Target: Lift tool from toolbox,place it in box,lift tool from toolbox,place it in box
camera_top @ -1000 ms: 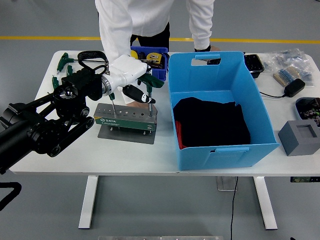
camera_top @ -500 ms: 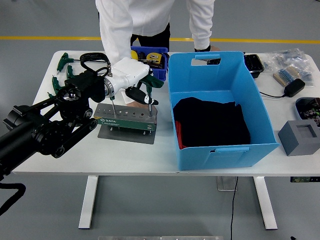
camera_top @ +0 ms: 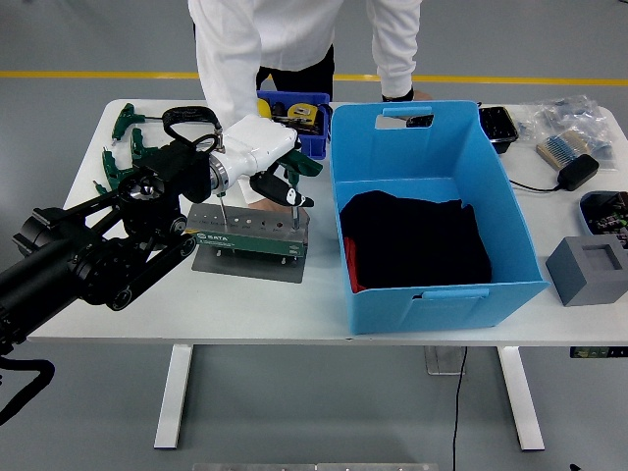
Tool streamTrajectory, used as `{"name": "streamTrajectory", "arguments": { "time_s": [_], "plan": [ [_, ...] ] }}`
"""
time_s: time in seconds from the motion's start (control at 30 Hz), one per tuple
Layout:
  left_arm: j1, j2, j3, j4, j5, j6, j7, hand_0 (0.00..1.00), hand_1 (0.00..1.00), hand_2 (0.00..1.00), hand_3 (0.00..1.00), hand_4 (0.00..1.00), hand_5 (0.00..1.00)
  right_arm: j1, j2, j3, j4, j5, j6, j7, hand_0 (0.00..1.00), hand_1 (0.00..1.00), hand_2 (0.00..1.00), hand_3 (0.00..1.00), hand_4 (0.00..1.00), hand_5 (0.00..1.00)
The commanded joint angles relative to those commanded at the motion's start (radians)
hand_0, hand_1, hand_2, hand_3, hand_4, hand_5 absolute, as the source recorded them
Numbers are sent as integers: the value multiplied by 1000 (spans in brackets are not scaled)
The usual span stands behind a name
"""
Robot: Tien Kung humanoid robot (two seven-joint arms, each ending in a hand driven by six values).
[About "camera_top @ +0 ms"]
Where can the dark electronic parts pile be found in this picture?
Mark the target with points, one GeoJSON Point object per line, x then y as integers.
{"type": "Point", "coordinates": [611, 221]}

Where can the person's left hand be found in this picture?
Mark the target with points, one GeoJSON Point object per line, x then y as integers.
{"type": "Point", "coordinates": [423, 95]}

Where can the person's right forearm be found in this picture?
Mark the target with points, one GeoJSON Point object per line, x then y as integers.
{"type": "Point", "coordinates": [225, 98]}

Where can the blue-grey parts tray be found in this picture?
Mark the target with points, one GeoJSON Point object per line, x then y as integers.
{"type": "Point", "coordinates": [588, 202]}

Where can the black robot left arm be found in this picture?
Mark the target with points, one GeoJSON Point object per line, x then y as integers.
{"type": "Point", "coordinates": [49, 265]}

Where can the clear plastic bracket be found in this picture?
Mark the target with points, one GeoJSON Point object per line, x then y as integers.
{"type": "Point", "coordinates": [441, 360]}

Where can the black cloth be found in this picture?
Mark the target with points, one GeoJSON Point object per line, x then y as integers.
{"type": "Point", "coordinates": [417, 235]}

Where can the white table leg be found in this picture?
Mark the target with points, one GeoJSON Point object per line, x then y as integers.
{"type": "Point", "coordinates": [172, 397]}
{"type": "Point", "coordinates": [520, 397]}

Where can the small black glossy device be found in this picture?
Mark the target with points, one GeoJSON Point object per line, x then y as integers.
{"type": "Point", "coordinates": [419, 121]}

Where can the black power adapter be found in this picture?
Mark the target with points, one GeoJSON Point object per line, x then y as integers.
{"type": "Point", "coordinates": [578, 172]}

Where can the small blue parts bin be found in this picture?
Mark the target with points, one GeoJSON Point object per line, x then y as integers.
{"type": "Point", "coordinates": [314, 144]}

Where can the clear bags of resistors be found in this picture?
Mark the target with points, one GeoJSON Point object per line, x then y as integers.
{"type": "Point", "coordinates": [574, 115]}

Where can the black plastic tray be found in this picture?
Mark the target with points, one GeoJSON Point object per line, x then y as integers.
{"type": "Point", "coordinates": [496, 125]}

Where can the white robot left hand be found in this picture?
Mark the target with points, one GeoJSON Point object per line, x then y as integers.
{"type": "Point", "coordinates": [255, 142]}

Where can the light blue storage box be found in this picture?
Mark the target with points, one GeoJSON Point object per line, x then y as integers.
{"type": "Point", "coordinates": [417, 157]}

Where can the person's left forearm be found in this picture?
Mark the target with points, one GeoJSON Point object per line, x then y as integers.
{"type": "Point", "coordinates": [395, 73]}

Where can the yellow tape measure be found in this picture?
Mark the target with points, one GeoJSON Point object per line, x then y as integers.
{"type": "Point", "coordinates": [300, 113]}

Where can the dark brown parts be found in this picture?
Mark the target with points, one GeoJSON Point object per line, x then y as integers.
{"type": "Point", "coordinates": [309, 127]}

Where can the small dark spool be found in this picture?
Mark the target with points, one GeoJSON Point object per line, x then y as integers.
{"type": "Point", "coordinates": [278, 109]}

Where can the grey foam block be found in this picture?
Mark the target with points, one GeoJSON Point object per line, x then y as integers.
{"type": "Point", "coordinates": [569, 275]}

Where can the person's right hand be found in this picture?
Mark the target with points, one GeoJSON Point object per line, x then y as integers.
{"type": "Point", "coordinates": [265, 203]}

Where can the taped resistor strip bundle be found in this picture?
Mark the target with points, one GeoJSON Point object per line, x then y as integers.
{"type": "Point", "coordinates": [559, 146]}

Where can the table height control panel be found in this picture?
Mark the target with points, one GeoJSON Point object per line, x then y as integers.
{"type": "Point", "coordinates": [598, 352]}

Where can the person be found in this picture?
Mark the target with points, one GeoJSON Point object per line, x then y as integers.
{"type": "Point", "coordinates": [275, 29]}

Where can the red cloth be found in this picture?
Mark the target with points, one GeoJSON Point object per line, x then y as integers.
{"type": "Point", "coordinates": [349, 260]}

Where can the green metal hex key stand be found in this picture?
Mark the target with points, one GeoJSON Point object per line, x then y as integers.
{"type": "Point", "coordinates": [245, 240]}

